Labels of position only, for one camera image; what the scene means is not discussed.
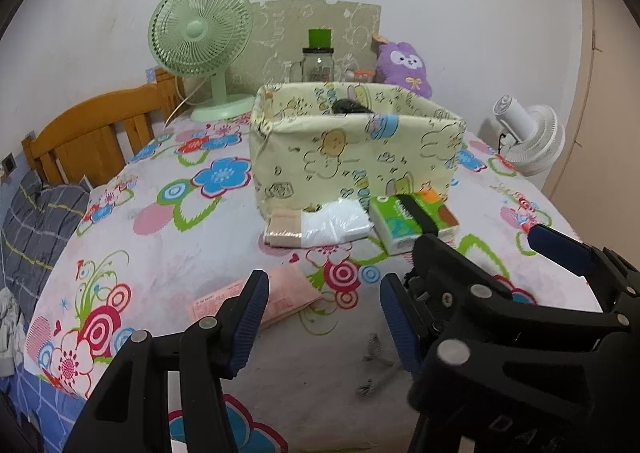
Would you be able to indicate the wall power socket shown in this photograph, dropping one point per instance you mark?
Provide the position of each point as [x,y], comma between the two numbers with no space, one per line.
[8,164]

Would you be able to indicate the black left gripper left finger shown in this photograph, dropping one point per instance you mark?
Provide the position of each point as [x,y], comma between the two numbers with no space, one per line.
[128,409]

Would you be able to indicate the white soft cloth pack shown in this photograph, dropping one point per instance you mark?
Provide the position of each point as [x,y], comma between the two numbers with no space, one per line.
[335,223]

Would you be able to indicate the pink packet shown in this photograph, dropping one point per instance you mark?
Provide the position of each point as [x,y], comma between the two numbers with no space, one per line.
[289,292]

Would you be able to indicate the grey plaid pillow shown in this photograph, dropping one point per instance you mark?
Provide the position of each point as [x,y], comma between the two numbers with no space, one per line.
[40,221]

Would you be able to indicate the green tissue pack black band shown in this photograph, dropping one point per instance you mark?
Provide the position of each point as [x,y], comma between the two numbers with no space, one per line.
[399,220]

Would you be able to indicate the beige wrapped packet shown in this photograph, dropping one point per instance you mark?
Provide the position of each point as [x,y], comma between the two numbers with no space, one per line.
[284,229]

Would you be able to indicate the glass jar with green lid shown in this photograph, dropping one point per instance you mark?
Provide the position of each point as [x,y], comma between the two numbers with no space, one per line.
[317,64]

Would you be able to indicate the wooden bed headboard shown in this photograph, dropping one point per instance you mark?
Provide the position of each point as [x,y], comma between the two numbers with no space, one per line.
[82,142]

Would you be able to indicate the beige cartoon cardboard panel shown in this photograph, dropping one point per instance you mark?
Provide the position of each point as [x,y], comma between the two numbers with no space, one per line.
[286,32]

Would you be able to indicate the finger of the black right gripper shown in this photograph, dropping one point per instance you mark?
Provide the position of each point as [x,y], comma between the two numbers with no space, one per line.
[613,280]
[440,277]

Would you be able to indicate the white standing fan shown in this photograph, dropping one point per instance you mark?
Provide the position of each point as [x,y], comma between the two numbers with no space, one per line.
[531,139]

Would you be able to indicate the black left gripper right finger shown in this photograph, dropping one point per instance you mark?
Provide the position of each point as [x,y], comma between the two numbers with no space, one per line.
[404,321]

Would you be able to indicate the green desk fan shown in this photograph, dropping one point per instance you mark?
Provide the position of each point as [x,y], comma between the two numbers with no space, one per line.
[196,41]

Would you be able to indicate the small jar orange lid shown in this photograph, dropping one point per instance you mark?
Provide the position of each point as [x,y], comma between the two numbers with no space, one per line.
[359,75]

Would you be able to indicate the yellow cartoon fabric storage box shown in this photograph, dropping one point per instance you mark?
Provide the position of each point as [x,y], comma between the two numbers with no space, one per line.
[304,156]

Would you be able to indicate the floral patterned tablecloth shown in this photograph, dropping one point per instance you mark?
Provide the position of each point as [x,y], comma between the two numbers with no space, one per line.
[181,222]

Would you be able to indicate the black plastic bag bundle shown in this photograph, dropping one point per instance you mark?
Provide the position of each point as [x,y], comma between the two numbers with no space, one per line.
[349,107]

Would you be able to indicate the purple bunny plush toy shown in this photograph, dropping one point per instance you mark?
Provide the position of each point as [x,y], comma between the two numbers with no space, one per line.
[400,65]

